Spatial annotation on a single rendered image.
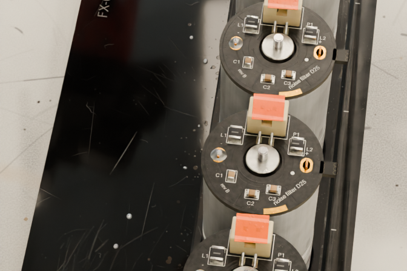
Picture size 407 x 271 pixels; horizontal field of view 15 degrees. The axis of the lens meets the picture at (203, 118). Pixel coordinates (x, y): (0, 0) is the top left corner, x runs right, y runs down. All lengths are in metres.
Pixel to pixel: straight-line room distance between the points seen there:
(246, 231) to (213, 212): 0.02
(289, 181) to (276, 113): 0.01
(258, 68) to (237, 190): 0.03
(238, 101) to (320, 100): 0.02
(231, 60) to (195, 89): 0.06
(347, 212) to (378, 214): 0.07
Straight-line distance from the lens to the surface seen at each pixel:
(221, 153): 0.31
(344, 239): 0.31
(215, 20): 0.40
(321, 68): 0.33
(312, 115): 0.34
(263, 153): 0.31
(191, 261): 0.30
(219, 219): 0.32
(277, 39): 0.33
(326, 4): 0.35
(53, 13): 0.41
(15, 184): 0.39
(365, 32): 0.33
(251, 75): 0.33
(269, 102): 0.32
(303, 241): 0.33
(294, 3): 0.33
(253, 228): 0.30
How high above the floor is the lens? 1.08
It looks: 58 degrees down
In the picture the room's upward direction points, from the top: straight up
